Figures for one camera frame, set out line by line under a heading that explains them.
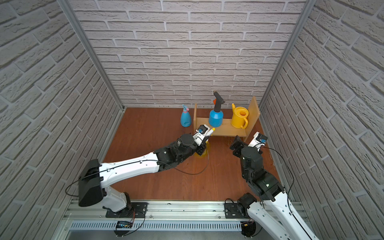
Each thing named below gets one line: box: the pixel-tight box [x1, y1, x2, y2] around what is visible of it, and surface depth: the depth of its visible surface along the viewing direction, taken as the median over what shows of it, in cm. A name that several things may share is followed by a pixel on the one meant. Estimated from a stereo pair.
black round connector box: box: [240, 220, 256, 238], surface depth 72 cm
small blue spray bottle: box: [180, 104, 192, 128], surface depth 106 cm
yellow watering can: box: [231, 103, 249, 130], surface depth 94 cm
